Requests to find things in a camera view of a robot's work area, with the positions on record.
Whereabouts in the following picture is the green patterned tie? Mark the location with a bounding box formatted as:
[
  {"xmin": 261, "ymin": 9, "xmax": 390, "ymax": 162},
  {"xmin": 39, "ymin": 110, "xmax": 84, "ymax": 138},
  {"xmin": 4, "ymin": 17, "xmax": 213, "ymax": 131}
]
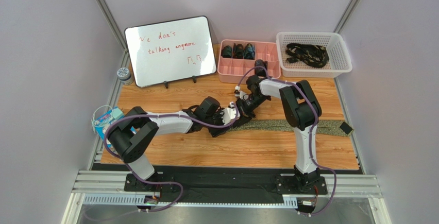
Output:
[{"xmin": 224, "ymin": 118, "xmax": 354, "ymax": 137}]

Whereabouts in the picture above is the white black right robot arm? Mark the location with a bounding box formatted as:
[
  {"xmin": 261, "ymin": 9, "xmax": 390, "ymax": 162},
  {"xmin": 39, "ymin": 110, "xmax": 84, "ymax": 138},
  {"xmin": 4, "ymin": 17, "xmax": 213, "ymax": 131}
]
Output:
[{"xmin": 234, "ymin": 75, "xmax": 322, "ymax": 185}]

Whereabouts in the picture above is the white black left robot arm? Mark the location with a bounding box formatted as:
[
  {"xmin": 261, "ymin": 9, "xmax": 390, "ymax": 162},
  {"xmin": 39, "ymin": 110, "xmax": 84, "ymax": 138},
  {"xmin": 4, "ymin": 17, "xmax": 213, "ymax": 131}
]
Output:
[{"xmin": 104, "ymin": 97, "xmax": 241, "ymax": 182}]

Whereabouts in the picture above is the rolled dark tie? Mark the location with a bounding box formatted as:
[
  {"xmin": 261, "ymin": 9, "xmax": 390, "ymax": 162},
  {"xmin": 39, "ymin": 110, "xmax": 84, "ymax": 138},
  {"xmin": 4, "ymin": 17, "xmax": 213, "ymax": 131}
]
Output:
[
  {"xmin": 232, "ymin": 43, "xmax": 244, "ymax": 59},
  {"xmin": 243, "ymin": 43, "xmax": 256, "ymax": 60},
  {"xmin": 221, "ymin": 45, "xmax": 233, "ymax": 58},
  {"xmin": 254, "ymin": 59, "xmax": 268, "ymax": 77}
]

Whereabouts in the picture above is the pink divided organizer box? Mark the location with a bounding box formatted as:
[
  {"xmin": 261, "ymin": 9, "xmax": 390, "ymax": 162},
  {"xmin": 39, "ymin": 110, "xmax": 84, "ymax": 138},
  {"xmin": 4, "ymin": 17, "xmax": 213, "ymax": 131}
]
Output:
[{"xmin": 217, "ymin": 39, "xmax": 281, "ymax": 83}]

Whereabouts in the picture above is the white plastic basket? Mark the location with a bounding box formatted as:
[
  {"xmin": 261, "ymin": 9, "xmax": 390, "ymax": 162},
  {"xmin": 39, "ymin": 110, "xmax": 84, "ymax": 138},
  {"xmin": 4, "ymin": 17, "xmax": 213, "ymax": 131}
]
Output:
[{"xmin": 276, "ymin": 31, "xmax": 352, "ymax": 78}]

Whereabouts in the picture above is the black camouflage tie in basket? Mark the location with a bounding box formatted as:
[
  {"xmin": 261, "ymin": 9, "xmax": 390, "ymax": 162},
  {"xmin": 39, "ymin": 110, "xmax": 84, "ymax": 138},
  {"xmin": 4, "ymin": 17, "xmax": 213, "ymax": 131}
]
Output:
[{"xmin": 285, "ymin": 43, "xmax": 329, "ymax": 68}]

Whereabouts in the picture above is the light blue power adapter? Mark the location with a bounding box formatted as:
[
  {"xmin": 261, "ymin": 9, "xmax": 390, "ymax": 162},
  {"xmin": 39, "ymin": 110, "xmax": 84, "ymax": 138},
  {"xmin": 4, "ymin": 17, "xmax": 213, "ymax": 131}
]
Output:
[{"xmin": 110, "ymin": 108, "xmax": 124, "ymax": 120}]

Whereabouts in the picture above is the small patterned round jar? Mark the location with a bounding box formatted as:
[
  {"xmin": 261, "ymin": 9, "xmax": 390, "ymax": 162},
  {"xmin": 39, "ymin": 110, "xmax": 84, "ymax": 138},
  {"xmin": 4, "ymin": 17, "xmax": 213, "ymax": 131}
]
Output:
[{"xmin": 116, "ymin": 67, "xmax": 134, "ymax": 85}]

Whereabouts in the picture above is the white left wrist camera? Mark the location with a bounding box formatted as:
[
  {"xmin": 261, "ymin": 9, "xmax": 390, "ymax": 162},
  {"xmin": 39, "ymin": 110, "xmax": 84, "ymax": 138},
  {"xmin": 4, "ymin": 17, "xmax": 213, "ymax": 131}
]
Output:
[{"xmin": 222, "ymin": 107, "xmax": 240, "ymax": 125}]

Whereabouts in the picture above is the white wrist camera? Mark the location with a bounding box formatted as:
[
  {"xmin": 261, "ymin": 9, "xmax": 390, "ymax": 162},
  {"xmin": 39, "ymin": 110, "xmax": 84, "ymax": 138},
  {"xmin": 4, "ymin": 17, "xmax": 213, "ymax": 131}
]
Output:
[
  {"xmin": 222, "ymin": 107, "xmax": 240, "ymax": 125},
  {"xmin": 234, "ymin": 86, "xmax": 249, "ymax": 100}
]

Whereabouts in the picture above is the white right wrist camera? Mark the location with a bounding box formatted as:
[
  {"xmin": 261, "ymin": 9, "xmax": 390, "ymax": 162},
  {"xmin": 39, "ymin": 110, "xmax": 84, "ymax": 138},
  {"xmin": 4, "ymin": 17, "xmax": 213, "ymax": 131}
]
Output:
[{"xmin": 234, "ymin": 86, "xmax": 249, "ymax": 100}]

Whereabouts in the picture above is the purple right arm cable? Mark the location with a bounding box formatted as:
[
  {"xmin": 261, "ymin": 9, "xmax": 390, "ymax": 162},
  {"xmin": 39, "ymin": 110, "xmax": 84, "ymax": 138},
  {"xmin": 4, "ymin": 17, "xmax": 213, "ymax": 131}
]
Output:
[{"xmin": 234, "ymin": 65, "xmax": 337, "ymax": 216}]

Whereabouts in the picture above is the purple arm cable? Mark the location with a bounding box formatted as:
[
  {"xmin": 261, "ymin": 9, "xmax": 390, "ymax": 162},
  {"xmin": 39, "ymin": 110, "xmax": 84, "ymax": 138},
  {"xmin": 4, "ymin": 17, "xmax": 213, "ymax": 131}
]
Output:
[
  {"xmin": 234, "ymin": 65, "xmax": 337, "ymax": 216},
  {"xmin": 103, "ymin": 101, "xmax": 241, "ymax": 213}
]

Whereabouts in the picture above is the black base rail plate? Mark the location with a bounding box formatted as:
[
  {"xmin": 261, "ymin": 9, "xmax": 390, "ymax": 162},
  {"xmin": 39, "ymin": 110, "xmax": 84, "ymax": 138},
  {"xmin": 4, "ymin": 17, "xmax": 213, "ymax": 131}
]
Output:
[{"xmin": 91, "ymin": 163, "xmax": 364, "ymax": 204}]

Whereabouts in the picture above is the white whiteboard black frame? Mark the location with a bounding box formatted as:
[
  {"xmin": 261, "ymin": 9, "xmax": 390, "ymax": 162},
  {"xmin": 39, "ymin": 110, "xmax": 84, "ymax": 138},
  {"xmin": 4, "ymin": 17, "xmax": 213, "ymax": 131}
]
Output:
[{"xmin": 124, "ymin": 16, "xmax": 217, "ymax": 88}]

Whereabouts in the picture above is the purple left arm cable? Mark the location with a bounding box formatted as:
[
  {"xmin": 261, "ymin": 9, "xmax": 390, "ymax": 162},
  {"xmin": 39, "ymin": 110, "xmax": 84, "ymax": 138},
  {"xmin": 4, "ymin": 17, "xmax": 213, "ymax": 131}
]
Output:
[{"xmin": 103, "ymin": 101, "xmax": 241, "ymax": 213}]

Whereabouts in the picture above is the white adapter cable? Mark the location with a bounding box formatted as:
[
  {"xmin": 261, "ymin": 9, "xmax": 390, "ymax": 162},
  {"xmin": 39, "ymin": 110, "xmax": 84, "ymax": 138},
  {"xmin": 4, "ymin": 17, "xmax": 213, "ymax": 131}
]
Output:
[{"xmin": 91, "ymin": 105, "xmax": 114, "ymax": 134}]

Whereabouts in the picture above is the aluminium frame rail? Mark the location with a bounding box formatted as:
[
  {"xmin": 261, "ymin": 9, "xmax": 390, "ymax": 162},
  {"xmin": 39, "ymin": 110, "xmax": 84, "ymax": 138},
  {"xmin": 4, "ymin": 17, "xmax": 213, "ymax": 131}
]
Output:
[{"xmin": 61, "ymin": 170, "xmax": 389, "ymax": 223}]

